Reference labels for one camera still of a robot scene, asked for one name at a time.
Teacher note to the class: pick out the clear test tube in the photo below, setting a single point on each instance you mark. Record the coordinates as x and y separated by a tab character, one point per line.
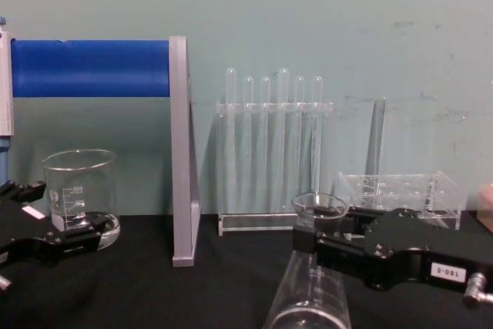
375	140
284	132
230	132
317	136
300	136

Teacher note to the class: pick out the clear glass conical flask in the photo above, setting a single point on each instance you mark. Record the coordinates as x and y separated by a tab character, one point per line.
308	298

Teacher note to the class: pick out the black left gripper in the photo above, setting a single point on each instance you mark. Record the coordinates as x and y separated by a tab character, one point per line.
27	229

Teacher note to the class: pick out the low clear acrylic tube rack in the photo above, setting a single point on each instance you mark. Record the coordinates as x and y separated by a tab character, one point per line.
439	194

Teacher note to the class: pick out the grey stand upright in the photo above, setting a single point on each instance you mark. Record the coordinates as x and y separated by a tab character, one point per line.
181	152

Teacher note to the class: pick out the clear glass beaker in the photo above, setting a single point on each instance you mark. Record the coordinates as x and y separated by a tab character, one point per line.
82	190

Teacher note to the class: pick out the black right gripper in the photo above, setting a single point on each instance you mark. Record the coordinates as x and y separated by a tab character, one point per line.
412	256

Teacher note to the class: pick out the brown cardboard box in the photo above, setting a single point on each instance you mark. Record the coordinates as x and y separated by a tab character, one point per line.
486	209

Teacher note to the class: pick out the black table cloth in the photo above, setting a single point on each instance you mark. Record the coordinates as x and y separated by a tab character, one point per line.
154	298

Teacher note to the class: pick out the tall clear acrylic tube rack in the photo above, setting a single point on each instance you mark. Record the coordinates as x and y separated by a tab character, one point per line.
254	225

